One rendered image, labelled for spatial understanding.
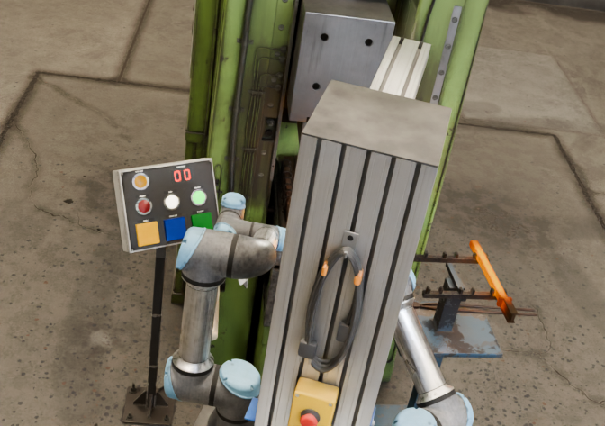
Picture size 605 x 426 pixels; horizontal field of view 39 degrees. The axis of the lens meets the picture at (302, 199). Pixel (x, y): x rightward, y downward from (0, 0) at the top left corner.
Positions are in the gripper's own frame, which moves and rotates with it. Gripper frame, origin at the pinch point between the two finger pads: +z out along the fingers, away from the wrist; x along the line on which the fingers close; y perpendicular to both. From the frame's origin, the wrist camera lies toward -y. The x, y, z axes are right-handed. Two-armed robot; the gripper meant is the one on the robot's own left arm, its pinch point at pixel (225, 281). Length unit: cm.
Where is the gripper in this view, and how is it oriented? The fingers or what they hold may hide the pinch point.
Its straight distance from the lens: 289.7
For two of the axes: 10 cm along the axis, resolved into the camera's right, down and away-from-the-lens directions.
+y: -2.4, 5.0, -8.3
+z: -1.4, 8.3, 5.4
